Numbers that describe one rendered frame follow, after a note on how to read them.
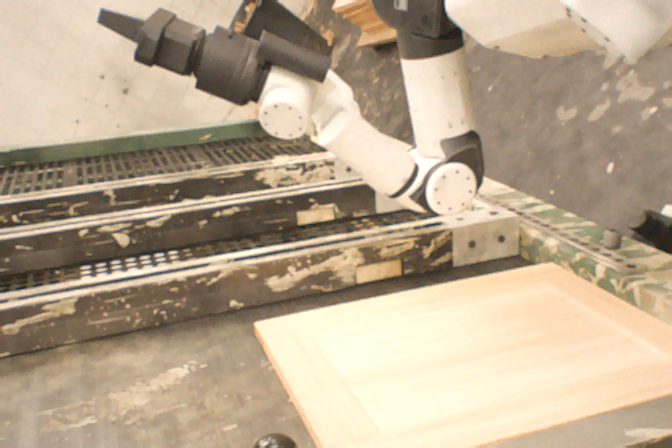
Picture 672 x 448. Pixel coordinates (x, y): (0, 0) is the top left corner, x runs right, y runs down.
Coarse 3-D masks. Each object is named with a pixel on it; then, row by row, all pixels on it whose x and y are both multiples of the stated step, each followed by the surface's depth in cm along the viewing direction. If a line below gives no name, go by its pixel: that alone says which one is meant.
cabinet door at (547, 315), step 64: (320, 320) 101; (384, 320) 100; (448, 320) 99; (512, 320) 98; (576, 320) 97; (640, 320) 95; (320, 384) 85; (384, 384) 85; (448, 384) 84; (512, 384) 83; (576, 384) 82; (640, 384) 81
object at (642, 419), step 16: (656, 400) 74; (608, 416) 72; (624, 416) 72; (640, 416) 72; (656, 416) 72; (544, 432) 70; (560, 432) 70; (576, 432) 70; (592, 432) 70; (608, 432) 70; (624, 432) 69; (640, 432) 69; (656, 432) 69
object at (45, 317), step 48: (336, 240) 117; (384, 240) 115; (432, 240) 118; (480, 240) 121; (48, 288) 105; (96, 288) 103; (144, 288) 104; (192, 288) 107; (240, 288) 109; (288, 288) 112; (336, 288) 115; (0, 336) 100; (48, 336) 102; (96, 336) 104
